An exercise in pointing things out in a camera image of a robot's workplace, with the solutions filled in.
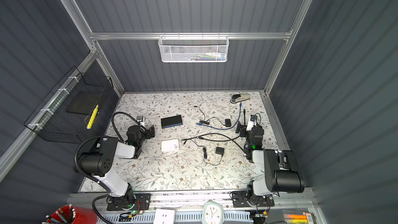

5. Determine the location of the white network switch box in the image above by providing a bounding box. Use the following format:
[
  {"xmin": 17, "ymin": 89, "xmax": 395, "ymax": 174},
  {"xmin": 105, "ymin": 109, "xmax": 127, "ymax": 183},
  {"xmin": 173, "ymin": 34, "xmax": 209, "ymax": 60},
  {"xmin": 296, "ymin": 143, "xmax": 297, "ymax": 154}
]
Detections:
[{"xmin": 161, "ymin": 139, "xmax": 179, "ymax": 153}]

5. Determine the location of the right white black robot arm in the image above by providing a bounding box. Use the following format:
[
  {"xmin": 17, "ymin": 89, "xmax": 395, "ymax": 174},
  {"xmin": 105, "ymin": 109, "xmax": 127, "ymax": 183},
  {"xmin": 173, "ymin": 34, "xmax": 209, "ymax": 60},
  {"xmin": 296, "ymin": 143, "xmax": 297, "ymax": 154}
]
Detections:
[{"xmin": 230, "ymin": 124, "xmax": 305, "ymax": 208}]

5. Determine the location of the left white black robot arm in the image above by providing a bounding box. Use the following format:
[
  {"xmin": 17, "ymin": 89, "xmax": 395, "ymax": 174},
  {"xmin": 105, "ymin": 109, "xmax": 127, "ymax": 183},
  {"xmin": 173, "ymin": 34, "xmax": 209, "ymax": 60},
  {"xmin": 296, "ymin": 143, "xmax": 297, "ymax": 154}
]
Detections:
[{"xmin": 74, "ymin": 112, "xmax": 155, "ymax": 215}]

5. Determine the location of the black white stapler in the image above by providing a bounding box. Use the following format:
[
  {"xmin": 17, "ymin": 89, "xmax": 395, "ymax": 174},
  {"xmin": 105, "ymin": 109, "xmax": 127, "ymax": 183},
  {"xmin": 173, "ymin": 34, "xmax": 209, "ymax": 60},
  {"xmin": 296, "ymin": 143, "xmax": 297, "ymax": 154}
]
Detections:
[{"xmin": 230, "ymin": 93, "xmax": 250, "ymax": 104}]

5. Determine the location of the yellow marker in basket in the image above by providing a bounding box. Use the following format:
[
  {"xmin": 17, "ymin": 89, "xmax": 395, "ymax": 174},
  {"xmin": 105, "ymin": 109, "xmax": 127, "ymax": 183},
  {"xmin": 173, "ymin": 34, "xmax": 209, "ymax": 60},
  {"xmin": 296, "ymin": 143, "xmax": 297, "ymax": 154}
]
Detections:
[{"xmin": 86, "ymin": 104, "xmax": 99, "ymax": 130}]

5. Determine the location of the floral patterned table mat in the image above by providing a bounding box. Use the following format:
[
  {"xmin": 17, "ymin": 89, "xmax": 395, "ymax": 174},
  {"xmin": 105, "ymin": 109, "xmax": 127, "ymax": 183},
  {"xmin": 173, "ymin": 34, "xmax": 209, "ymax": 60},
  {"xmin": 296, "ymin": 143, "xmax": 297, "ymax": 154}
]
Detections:
[{"xmin": 113, "ymin": 92, "xmax": 278, "ymax": 191}]

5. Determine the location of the black pad in basket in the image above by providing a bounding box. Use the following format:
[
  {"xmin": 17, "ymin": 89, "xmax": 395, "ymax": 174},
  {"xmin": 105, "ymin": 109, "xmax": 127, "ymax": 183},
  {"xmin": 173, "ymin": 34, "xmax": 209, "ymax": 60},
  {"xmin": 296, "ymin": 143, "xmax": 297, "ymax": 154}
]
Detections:
[{"xmin": 66, "ymin": 91, "xmax": 101, "ymax": 115}]

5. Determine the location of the white analog clock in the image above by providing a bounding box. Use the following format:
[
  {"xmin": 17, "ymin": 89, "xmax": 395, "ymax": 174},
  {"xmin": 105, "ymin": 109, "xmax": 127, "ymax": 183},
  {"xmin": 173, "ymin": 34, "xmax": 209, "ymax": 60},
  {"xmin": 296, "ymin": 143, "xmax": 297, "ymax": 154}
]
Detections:
[{"xmin": 201, "ymin": 201, "xmax": 224, "ymax": 224}]

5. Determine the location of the red pencil cup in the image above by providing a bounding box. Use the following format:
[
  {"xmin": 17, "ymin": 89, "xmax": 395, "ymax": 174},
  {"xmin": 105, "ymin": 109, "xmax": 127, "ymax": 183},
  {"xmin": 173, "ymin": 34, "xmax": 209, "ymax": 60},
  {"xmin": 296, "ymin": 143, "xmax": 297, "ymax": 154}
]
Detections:
[{"xmin": 46, "ymin": 205, "xmax": 97, "ymax": 224}]

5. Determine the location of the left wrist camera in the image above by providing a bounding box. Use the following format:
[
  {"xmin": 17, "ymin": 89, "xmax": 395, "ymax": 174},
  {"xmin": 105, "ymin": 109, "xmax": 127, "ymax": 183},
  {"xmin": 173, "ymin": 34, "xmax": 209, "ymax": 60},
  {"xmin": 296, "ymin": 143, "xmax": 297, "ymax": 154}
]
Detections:
[{"xmin": 136, "ymin": 116, "xmax": 146, "ymax": 127}]

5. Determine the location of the small black adapter with cable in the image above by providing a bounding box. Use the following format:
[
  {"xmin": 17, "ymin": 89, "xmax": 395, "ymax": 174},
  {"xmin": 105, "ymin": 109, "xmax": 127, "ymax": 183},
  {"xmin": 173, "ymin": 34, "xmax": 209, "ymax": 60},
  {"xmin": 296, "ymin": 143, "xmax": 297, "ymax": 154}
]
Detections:
[{"xmin": 194, "ymin": 106, "xmax": 232, "ymax": 128}]

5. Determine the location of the black network switch box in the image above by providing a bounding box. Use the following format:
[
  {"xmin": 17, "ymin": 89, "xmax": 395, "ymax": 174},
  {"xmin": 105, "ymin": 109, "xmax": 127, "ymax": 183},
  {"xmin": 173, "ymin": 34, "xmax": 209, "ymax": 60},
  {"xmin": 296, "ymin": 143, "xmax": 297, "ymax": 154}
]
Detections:
[{"xmin": 161, "ymin": 115, "xmax": 183, "ymax": 129}]

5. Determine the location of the long black cable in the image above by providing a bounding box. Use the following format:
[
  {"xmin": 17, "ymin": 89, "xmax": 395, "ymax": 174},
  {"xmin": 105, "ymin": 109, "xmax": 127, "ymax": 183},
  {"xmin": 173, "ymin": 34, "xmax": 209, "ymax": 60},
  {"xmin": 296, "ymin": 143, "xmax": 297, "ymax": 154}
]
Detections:
[{"xmin": 181, "ymin": 109, "xmax": 249, "ymax": 156}]

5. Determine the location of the blue ethernet cable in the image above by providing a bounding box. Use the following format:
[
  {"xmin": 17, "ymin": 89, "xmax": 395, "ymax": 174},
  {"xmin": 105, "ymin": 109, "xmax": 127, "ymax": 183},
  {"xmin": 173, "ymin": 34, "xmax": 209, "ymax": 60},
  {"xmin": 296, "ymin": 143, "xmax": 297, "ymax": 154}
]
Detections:
[{"xmin": 195, "ymin": 102, "xmax": 244, "ymax": 131}]

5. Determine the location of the black wire wall basket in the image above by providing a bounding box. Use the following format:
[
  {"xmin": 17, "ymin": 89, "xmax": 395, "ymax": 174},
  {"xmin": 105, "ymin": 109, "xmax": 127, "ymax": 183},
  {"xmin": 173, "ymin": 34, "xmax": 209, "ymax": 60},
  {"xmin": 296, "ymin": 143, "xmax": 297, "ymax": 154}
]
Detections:
[{"xmin": 24, "ymin": 66, "xmax": 115, "ymax": 144}]

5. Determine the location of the white wall power socket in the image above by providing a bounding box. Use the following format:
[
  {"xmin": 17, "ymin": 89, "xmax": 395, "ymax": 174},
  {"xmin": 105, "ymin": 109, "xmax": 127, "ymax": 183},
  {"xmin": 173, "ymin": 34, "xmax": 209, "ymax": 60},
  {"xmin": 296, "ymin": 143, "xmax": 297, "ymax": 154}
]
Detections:
[{"xmin": 153, "ymin": 208, "xmax": 176, "ymax": 224}]

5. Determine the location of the white wire mesh basket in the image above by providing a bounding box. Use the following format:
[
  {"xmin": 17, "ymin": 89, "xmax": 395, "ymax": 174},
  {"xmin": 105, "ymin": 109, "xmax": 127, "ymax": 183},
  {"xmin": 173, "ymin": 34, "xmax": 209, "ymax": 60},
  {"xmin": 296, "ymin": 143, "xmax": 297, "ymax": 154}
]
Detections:
[{"xmin": 158, "ymin": 36, "xmax": 230, "ymax": 63}]

